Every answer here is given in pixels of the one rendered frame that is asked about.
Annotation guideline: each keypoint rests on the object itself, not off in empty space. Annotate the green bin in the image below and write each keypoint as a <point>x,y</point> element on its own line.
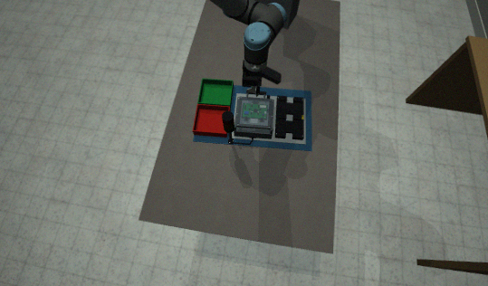
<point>216,91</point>

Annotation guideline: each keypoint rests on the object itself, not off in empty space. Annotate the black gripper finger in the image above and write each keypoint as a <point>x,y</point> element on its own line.
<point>255,90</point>

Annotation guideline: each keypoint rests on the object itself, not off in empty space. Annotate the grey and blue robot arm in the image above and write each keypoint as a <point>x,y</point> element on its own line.
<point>260,19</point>

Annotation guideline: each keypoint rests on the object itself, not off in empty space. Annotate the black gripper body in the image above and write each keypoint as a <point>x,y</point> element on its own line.
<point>250,78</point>

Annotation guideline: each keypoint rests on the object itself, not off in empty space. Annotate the red open-top bin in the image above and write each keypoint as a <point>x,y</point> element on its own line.
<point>208,121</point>

